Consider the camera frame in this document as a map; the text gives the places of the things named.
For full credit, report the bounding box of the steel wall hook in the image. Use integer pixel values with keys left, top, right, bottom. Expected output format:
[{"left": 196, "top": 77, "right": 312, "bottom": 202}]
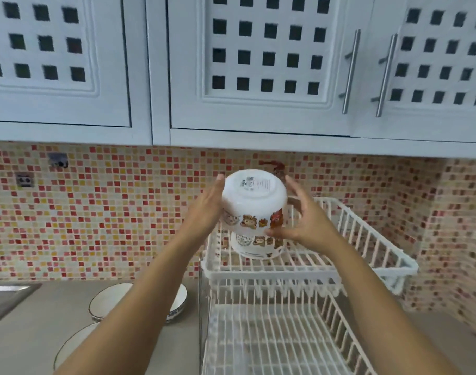
[{"left": 47, "top": 152, "right": 70, "bottom": 170}]

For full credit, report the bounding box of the white lattice cabinet door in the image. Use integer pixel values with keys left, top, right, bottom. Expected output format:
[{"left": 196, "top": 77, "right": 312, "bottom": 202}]
[
  {"left": 351, "top": 0, "right": 476, "bottom": 144},
  {"left": 166, "top": 0, "right": 358, "bottom": 137},
  {"left": 0, "top": 0, "right": 132, "bottom": 128}
]

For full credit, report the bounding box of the white cartoon print bowl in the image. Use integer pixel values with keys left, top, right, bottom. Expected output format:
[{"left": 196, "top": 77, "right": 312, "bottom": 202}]
[
  {"left": 230, "top": 229, "right": 285, "bottom": 261},
  {"left": 221, "top": 169, "right": 288, "bottom": 235}
]

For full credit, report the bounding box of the white upper cabinet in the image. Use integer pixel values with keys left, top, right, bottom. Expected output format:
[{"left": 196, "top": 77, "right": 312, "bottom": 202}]
[{"left": 0, "top": 0, "right": 476, "bottom": 160}]

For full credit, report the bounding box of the stainless steel double sink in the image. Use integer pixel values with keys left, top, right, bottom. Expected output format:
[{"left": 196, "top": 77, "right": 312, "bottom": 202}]
[{"left": 0, "top": 283, "right": 43, "bottom": 331}]

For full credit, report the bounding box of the white plastic dish rack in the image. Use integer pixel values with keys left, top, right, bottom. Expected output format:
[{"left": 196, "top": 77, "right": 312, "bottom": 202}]
[{"left": 198, "top": 197, "right": 420, "bottom": 375}]

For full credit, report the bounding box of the person's right forearm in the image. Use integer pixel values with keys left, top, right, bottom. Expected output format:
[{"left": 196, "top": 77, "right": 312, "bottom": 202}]
[{"left": 320, "top": 234, "right": 463, "bottom": 375}]

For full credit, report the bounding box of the red handled wall valve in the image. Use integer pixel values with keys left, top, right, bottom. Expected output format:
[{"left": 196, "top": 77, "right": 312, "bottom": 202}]
[{"left": 259, "top": 159, "right": 286, "bottom": 178}]

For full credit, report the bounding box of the person's left forearm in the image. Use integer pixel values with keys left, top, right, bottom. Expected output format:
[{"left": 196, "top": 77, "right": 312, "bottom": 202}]
[{"left": 54, "top": 232, "right": 206, "bottom": 375}]

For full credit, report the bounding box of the person's left hand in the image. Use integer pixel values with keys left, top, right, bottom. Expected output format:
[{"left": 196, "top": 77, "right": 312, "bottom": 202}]
[{"left": 180, "top": 173, "right": 227, "bottom": 247}]

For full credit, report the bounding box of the steel cabinet handle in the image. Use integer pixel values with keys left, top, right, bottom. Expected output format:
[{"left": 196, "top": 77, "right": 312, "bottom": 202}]
[
  {"left": 372, "top": 33, "right": 399, "bottom": 118},
  {"left": 341, "top": 29, "right": 362, "bottom": 115}
]

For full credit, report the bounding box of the person's right hand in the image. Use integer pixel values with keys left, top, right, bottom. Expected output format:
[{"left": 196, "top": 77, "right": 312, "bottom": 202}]
[{"left": 264, "top": 174, "right": 343, "bottom": 255}]

